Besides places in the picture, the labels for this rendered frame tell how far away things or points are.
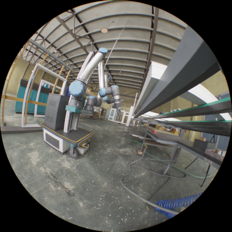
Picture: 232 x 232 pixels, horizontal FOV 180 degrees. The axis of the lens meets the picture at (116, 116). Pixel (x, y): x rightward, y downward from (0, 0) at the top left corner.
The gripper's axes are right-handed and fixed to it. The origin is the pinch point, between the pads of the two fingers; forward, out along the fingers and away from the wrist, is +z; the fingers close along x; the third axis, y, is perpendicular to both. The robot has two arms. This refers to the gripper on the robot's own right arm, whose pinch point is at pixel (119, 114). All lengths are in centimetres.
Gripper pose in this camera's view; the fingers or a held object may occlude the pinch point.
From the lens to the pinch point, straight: 88.2
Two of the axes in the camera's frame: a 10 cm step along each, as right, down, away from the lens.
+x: 1.1, 1.4, -9.8
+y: -9.8, 1.8, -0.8
